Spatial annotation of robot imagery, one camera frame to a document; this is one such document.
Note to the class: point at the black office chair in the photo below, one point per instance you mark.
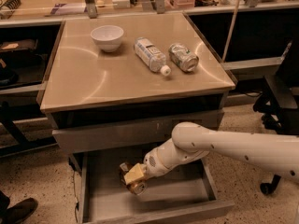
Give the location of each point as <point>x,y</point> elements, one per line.
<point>279,101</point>

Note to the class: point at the orange soda can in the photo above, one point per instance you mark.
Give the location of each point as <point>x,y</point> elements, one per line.
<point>137,187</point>

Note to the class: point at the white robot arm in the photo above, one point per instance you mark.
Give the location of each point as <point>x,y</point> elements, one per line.
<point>278,154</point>

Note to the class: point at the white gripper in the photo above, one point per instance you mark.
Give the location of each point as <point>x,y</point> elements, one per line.
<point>151,163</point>

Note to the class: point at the open middle drawer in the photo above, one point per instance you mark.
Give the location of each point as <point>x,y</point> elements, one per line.
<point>184,195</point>

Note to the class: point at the grey drawer cabinet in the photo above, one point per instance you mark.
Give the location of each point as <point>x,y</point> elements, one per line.
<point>98,100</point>

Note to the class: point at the left metal bracket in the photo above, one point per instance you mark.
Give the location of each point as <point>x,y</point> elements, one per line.
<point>91,8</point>

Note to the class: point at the black spiral brush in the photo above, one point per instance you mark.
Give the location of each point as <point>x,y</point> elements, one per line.
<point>8,8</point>

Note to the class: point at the white pole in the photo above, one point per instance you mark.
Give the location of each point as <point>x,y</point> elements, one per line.
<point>231,29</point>

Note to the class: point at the green soda can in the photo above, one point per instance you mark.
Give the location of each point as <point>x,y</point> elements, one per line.
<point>182,57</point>

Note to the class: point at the purple white paper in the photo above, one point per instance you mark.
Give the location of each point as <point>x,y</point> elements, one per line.
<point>68,9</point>

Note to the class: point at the white bowl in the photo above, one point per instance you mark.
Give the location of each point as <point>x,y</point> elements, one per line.
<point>107,38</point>

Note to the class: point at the dark shoe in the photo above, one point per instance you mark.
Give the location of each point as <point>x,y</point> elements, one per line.
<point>18,212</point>

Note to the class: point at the dark bag on shelf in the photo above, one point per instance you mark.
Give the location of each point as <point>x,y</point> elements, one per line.
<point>20,48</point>

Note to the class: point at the clear plastic water bottle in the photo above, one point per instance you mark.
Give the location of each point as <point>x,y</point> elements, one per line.
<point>151,56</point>

